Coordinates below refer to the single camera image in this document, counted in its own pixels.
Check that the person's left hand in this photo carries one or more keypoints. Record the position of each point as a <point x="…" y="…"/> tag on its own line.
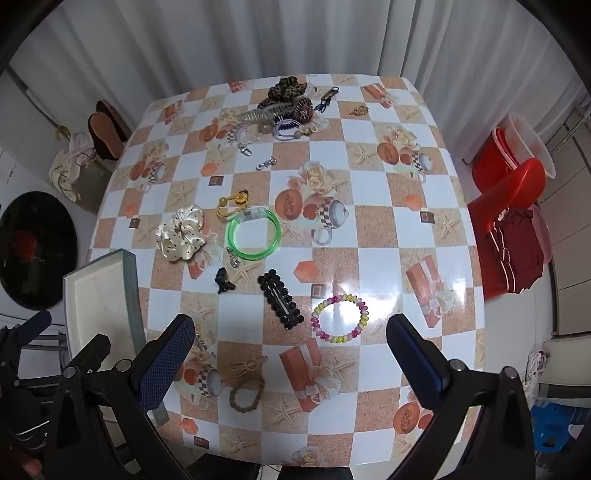
<point x="32" y="468"/>

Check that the red plastic stool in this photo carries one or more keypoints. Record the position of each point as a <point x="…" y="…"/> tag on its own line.
<point x="489" y="240"/>

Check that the black snap hair clip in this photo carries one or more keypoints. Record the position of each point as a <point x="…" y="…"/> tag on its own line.
<point x="279" y="300"/>

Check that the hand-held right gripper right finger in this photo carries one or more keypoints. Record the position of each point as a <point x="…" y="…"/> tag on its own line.
<point x="415" y="364"/>

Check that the grey octagonal tray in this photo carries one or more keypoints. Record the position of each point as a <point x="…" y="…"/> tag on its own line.
<point x="99" y="314"/>

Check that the checkered patterned tablecloth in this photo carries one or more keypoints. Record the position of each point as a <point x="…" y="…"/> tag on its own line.
<point x="369" y="221"/>

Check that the black round appliance door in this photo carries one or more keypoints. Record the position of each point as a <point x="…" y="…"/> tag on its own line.
<point x="37" y="251"/>

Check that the silver lobster clasp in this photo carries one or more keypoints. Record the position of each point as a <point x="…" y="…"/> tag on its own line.
<point x="266" y="163"/>

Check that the brown slippers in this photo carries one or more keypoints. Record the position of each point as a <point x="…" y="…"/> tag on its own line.
<point x="105" y="134"/>

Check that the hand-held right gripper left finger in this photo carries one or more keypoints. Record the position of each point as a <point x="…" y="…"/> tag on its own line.
<point x="166" y="360"/>

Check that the silver charm pendant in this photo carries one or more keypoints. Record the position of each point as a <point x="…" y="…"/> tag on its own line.
<point x="233" y="258"/>

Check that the clear plastic hair claw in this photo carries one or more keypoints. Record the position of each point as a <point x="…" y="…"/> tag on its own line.
<point x="263" y="115"/>

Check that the dark red garment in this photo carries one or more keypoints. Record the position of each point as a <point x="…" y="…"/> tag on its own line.
<point x="519" y="249"/>

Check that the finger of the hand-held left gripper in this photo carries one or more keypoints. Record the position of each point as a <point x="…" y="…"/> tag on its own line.
<point x="36" y="324"/>

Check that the green plastic bangle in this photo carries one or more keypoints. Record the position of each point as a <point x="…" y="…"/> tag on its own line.
<point x="232" y="240"/>

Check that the blue plastic stool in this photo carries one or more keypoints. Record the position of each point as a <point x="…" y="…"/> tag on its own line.
<point x="551" y="427"/>

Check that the cream polka-dot scrunchie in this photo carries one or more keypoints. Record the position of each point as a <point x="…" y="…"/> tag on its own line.
<point x="181" y="233"/>

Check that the small black hair claw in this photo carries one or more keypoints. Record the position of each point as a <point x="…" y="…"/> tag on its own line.
<point x="224" y="280"/>

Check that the leopard print scrunchie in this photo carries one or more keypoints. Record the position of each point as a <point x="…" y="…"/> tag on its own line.
<point x="288" y="88"/>

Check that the white plastic bag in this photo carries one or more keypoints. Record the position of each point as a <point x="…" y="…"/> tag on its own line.
<point x="538" y="367"/>

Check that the yellow hook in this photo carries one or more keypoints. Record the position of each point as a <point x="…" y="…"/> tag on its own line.
<point x="61" y="133"/>

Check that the cream cloth bag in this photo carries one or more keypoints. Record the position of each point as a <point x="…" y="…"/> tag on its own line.
<point x="69" y="170"/>

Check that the clear plastic basin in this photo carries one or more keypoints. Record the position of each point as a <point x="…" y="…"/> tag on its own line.
<point x="531" y="138"/>

